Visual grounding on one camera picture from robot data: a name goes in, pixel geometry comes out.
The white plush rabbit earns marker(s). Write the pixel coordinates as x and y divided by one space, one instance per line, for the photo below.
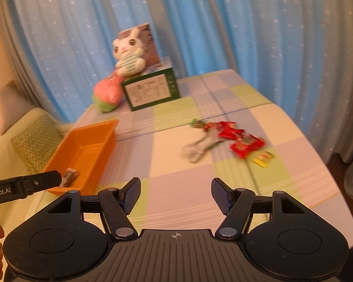
128 57

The red patterned snack packet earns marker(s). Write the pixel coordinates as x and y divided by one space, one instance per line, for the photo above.
247 147

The dark brown snack packet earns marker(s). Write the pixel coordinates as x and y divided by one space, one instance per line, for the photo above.
70 177

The blue star curtain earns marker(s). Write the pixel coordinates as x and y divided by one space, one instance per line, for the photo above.
223 20

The green cardboard box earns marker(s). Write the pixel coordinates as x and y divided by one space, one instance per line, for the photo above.
151 89

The silver white snack packet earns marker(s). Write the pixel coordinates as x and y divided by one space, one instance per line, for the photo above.
200 147

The picture printed box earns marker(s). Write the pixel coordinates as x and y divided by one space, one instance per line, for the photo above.
148 44

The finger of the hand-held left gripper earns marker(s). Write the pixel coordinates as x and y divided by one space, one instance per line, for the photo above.
45 180

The yellow snack packet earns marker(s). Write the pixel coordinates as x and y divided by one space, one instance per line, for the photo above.
264 159

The plain red snack packet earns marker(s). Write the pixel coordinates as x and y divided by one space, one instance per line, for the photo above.
229 130

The green patterned cushion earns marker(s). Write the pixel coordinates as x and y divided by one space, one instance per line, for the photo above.
35 144

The light green sofa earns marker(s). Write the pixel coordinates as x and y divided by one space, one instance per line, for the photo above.
1 155

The green wrapped candy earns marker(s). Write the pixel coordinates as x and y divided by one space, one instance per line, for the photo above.
198 124

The orange plastic basket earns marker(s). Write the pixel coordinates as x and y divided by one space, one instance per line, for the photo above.
85 141

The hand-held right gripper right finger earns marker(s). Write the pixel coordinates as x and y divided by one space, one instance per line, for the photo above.
220 196

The pink green plush toy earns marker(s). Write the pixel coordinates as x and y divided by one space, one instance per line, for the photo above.
106 92

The grey cushion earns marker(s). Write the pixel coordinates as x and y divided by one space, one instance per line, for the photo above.
6 105

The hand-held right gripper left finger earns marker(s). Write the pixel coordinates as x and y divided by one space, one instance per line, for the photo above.
132 195

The checked tablecloth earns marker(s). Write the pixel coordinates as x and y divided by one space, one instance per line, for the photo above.
176 158

